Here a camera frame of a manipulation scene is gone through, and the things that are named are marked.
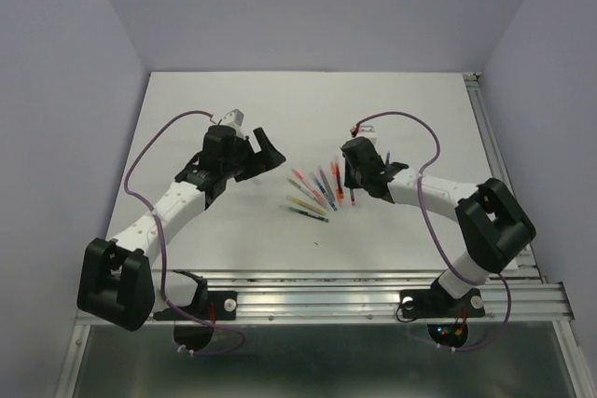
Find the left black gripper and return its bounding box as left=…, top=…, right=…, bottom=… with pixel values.
left=222, top=128, right=285, bottom=182

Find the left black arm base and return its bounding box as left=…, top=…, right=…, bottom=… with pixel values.
left=152, top=269, right=246, bottom=357

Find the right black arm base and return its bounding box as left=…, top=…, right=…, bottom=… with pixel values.
left=396, top=288, right=485, bottom=349

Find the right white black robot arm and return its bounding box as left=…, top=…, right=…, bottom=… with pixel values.
left=340, top=137, right=536, bottom=314

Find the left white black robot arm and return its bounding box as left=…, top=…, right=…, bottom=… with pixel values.
left=76, top=125, right=286, bottom=331

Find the pink pen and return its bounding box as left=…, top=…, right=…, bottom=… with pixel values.
left=291, top=168, right=327, bottom=205

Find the yellow pen on table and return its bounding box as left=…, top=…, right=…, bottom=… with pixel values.
left=286, top=195, right=326, bottom=215

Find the green tipped black pen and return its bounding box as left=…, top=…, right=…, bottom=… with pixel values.
left=279, top=204, right=329, bottom=223

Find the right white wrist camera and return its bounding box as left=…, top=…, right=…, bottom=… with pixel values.
left=351, top=124, right=377, bottom=145

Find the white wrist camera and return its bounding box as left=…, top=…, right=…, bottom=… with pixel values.
left=351, top=124, right=377, bottom=145
left=210, top=109, right=245, bottom=139

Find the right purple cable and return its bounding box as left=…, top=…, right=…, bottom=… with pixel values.
left=352, top=111, right=512, bottom=354

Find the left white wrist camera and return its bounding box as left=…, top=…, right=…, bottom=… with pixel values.
left=210, top=109, right=245, bottom=139

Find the aluminium rail frame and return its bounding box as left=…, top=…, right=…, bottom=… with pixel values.
left=56, top=267, right=595, bottom=397

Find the right side aluminium rail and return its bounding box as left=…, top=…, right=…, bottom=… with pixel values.
left=463, top=72, right=545, bottom=282

